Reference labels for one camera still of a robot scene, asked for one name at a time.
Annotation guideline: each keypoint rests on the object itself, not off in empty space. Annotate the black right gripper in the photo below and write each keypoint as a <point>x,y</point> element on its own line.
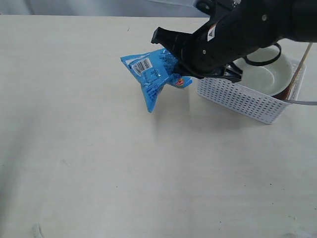
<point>211,51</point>

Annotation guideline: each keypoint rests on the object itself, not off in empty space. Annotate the blue snack packet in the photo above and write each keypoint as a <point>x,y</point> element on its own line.
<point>154,70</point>

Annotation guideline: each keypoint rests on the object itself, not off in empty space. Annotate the pale green ceramic bowl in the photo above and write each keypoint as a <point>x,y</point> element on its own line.
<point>270,79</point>

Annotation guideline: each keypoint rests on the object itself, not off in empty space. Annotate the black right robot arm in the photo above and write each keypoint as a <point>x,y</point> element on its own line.
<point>280,26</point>

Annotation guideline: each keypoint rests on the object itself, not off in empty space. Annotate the white backdrop curtain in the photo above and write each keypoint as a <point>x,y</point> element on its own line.
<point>152,8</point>

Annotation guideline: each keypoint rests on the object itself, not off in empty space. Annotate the white perforated plastic basket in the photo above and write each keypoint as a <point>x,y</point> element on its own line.
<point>241,99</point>

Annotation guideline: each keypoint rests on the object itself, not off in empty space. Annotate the brown wooden plate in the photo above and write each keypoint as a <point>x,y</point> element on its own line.
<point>284,94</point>

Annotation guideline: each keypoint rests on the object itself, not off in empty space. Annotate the wooden chopstick right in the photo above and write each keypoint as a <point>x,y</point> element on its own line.
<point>299,67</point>

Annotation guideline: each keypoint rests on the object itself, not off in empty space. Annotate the silver metal utensil handle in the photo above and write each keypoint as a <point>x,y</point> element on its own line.
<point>308,103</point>

